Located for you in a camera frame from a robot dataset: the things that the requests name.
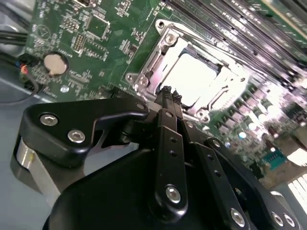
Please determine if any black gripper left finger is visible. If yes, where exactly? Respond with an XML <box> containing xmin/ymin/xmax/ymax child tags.
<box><xmin>11</xmin><ymin>86</ymin><xmax>189</xmax><ymax>218</ymax></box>

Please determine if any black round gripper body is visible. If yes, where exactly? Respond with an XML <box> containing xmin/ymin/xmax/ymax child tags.
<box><xmin>42</xmin><ymin>148</ymin><xmax>224</xmax><ymax>230</ymax></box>

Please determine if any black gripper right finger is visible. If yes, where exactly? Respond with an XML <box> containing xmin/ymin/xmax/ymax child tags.
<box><xmin>173</xmin><ymin>90</ymin><xmax>301</xmax><ymax>230</ymax></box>

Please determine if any silver square CPU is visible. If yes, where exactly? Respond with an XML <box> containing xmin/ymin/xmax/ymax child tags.
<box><xmin>165</xmin><ymin>52</ymin><xmax>225</xmax><ymax>107</ymax></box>

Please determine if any metal CPU socket cover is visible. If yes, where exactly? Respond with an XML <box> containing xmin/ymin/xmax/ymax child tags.
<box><xmin>142</xmin><ymin>35</ymin><xmax>249</xmax><ymax>115</ymax></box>

